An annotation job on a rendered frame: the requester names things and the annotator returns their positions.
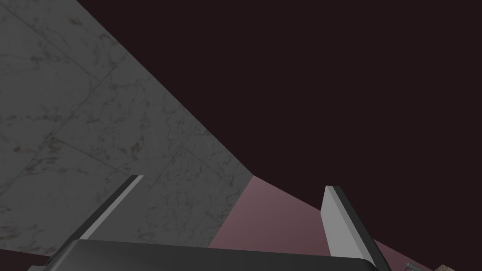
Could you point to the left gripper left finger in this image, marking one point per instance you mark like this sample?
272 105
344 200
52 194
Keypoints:
109 209

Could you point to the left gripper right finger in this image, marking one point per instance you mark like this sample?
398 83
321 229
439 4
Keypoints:
344 226

